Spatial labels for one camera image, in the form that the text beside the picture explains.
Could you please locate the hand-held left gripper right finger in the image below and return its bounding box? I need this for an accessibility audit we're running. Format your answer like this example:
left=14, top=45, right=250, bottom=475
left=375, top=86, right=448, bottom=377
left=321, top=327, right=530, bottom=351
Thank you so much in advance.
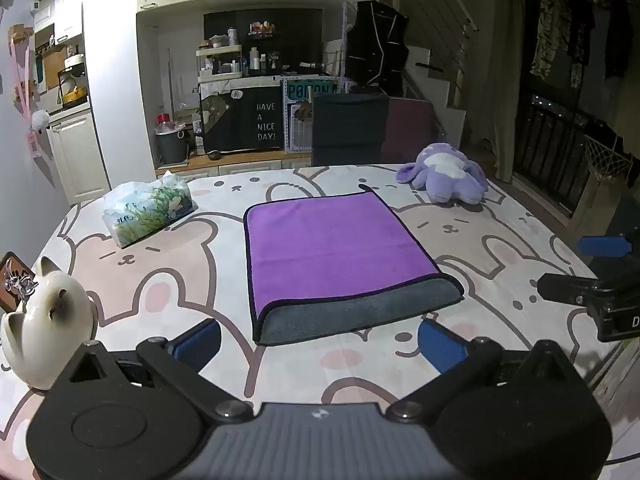
left=385, top=319, right=597, bottom=424

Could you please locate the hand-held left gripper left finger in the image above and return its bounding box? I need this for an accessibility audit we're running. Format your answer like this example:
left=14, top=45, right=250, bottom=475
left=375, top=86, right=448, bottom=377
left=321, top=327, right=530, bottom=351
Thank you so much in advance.
left=46, top=318, right=254, bottom=424

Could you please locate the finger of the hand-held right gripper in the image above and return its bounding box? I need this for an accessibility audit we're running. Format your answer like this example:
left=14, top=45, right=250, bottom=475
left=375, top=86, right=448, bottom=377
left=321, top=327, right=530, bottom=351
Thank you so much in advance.
left=578, top=234, right=635, bottom=259
left=537, top=272, right=602, bottom=307

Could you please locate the purple and grey towel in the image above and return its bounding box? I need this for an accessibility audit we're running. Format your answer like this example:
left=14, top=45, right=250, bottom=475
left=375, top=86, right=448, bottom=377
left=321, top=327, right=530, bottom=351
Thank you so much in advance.
left=243, top=191, right=466, bottom=346

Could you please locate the cartoon bear printed tablecloth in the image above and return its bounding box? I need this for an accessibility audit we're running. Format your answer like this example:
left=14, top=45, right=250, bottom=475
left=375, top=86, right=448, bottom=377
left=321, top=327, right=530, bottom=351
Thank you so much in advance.
left=0, top=162, right=621, bottom=480

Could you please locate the white net basket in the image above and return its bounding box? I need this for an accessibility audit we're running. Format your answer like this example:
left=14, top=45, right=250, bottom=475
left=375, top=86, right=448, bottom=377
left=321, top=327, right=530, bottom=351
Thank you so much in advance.
left=582, top=135, right=637, bottom=182

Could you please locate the black balcony railing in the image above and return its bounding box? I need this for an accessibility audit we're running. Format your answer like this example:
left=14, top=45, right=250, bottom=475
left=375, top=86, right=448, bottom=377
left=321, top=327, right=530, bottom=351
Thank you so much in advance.
left=515, top=92, right=626, bottom=217

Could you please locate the green printed tissue pack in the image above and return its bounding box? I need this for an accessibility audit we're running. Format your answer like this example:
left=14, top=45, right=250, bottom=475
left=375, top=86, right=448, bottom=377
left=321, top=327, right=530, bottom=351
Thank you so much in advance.
left=102, top=170, right=199, bottom=249

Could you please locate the white ceramic cat figurine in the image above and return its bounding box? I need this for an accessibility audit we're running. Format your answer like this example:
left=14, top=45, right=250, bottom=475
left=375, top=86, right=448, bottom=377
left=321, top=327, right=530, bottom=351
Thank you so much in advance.
left=0, top=256, right=97, bottom=391

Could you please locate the purple plush toy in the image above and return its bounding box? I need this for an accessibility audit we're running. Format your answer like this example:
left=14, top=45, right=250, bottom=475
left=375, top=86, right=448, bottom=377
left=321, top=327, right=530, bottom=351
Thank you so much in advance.
left=396, top=142, right=490, bottom=206

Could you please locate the beige curtain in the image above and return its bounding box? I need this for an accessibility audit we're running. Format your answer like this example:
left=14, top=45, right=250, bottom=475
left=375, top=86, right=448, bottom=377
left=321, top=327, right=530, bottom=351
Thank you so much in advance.
left=492, top=0, right=527, bottom=184

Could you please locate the small brown framed picture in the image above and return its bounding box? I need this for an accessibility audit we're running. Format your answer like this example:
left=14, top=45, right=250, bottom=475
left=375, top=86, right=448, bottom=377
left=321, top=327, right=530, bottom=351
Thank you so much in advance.
left=0, top=252, right=39, bottom=314

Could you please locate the grey trash bin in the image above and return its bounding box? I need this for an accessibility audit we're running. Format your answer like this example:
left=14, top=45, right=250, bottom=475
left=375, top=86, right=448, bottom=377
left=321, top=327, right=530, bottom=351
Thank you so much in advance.
left=155, top=127, right=194, bottom=166

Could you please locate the dark hanging garment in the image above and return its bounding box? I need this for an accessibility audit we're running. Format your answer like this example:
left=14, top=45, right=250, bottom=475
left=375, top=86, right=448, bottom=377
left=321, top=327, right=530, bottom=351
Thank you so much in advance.
left=567, top=0, right=597, bottom=67
left=602, top=0, right=634, bottom=79

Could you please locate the dark purple chair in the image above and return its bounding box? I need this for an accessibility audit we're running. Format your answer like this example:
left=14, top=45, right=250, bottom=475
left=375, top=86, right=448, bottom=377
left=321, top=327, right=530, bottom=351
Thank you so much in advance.
left=382, top=97, right=437, bottom=166

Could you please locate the white lower kitchen cabinet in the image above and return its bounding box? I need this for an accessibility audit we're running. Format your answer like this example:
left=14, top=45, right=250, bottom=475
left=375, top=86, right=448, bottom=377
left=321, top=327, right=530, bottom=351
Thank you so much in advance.
left=47, top=110, right=112, bottom=204

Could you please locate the white kitchen cabinet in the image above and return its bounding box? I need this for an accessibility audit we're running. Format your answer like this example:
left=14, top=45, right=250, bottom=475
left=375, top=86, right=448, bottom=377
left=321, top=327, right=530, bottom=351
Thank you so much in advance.
left=47, top=110, right=112, bottom=204
left=32, top=0, right=87, bottom=47

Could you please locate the patterned hanging garment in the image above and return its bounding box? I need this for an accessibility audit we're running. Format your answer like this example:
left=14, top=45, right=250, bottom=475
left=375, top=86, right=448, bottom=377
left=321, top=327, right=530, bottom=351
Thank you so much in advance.
left=531, top=0, right=572, bottom=79

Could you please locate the black printed cabinet curtain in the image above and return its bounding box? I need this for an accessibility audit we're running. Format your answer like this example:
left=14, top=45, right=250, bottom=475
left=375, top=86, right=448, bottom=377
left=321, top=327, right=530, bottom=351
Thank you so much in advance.
left=200, top=85, right=285, bottom=154

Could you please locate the white staircase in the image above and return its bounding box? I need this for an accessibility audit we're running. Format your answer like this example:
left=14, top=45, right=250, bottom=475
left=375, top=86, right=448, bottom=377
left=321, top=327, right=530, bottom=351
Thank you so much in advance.
left=402, top=42, right=469, bottom=157

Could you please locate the teal plate sign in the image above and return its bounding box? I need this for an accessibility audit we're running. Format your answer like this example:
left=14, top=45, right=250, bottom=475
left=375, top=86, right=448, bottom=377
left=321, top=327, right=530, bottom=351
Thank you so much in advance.
left=284, top=77, right=339, bottom=103

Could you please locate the white countertop shelf organizer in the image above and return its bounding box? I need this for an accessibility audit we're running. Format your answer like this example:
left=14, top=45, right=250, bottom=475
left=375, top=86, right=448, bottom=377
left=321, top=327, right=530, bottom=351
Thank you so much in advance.
left=196, top=44, right=245, bottom=82

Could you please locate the black jacket with white trim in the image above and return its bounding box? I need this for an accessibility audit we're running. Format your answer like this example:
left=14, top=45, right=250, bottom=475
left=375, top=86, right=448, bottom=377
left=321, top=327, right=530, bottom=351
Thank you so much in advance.
left=346, top=1, right=410, bottom=94

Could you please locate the black pegboard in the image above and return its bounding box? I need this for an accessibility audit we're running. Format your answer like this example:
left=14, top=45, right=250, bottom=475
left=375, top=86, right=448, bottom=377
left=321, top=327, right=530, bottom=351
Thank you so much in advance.
left=203, top=8, right=324, bottom=69

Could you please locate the white upper kitchen cabinet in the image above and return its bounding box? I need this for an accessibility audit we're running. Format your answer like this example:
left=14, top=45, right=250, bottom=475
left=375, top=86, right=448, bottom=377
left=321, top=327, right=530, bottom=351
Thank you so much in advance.
left=32, top=0, right=87, bottom=47

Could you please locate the white wire rack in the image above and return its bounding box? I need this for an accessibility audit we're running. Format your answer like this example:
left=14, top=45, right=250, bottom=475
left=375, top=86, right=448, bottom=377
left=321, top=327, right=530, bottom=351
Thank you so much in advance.
left=282, top=96, right=316, bottom=154

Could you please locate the pink lanyard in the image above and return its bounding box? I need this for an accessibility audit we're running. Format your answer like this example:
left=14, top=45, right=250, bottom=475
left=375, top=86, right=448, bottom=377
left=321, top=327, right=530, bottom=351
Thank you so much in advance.
left=9, top=25, right=44, bottom=154

